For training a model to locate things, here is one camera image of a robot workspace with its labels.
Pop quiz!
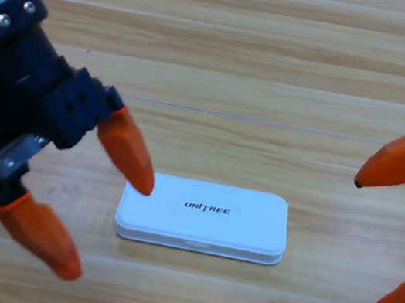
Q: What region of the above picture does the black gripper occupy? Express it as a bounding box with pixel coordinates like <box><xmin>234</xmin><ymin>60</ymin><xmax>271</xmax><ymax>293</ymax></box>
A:
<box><xmin>0</xmin><ymin>15</ymin><xmax>179</xmax><ymax>233</ymax></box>

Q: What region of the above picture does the white Unitree pencil case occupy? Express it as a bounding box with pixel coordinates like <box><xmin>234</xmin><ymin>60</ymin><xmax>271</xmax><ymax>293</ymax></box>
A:
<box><xmin>111</xmin><ymin>167</ymin><xmax>294</xmax><ymax>268</ymax></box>

